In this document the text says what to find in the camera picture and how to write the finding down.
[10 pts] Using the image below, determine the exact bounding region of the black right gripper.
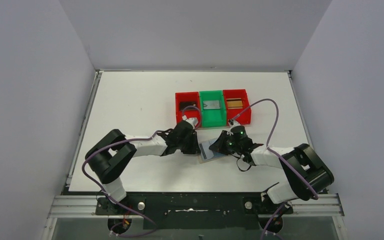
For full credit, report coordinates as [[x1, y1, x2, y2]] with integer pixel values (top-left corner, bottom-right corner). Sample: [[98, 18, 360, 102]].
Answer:
[[210, 130, 243, 156]]

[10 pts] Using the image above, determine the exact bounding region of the silver credit card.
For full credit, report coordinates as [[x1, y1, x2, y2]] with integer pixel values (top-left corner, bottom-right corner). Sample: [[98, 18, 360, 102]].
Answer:
[[202, 100, 221, 110], [199, 139, 216, 162]]

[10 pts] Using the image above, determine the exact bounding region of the beige card holder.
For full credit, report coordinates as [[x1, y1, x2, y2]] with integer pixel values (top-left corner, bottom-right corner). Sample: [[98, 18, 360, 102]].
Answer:
[[198, 138, 227, 164]]

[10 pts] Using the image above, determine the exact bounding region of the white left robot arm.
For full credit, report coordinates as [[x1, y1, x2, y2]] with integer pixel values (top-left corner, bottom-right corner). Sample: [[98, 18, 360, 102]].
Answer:
[[82, 117, 201, 214]]

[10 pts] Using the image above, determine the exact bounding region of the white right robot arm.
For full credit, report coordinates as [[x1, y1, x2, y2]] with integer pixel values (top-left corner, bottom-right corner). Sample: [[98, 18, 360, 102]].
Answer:
[[209, 125, 335, 214]]

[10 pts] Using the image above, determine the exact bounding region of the gold credit card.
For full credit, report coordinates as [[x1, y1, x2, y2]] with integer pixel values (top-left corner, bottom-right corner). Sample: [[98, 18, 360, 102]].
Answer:
[[226, 98, 244, 110]]

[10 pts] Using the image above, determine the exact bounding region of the black credit card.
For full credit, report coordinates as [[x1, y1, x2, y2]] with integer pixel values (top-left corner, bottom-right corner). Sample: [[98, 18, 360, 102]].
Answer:
[[178, 101, 197, 111]]

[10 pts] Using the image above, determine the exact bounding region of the green middle bin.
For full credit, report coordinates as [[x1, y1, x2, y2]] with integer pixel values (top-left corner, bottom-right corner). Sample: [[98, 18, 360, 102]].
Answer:
[[199, 90, 227, 128]]

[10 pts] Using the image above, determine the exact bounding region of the right red bin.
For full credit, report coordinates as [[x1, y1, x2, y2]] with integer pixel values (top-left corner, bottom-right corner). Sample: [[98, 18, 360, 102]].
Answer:
[[222, 89, 252, 125]]

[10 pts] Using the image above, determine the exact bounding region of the red bin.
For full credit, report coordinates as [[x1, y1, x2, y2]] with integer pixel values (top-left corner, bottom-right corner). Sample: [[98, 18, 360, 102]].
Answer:
[[175, 91, 202, 127], [222, 89, 252, 125]]

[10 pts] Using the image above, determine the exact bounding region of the left red bin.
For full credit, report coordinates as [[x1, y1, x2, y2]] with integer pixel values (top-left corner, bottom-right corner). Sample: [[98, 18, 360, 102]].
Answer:
[[175, 91, 202, 127]]

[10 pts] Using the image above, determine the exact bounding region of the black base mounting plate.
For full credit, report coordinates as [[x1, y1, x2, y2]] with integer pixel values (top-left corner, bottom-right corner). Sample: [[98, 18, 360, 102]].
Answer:
[[95, 192, 294, 234]]

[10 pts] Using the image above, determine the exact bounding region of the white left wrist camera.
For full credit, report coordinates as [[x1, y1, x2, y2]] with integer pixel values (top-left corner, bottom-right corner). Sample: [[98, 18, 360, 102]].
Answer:
[[182, 115, 200, 129]]

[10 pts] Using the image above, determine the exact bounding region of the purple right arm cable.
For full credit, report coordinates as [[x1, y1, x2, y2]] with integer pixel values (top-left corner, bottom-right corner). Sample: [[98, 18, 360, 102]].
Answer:
[[228, 98, 319, 240]]

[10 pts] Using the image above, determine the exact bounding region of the aluminium rail frame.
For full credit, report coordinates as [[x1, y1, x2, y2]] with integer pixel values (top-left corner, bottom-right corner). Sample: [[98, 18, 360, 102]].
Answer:
[[47, 193, 345, 219]]

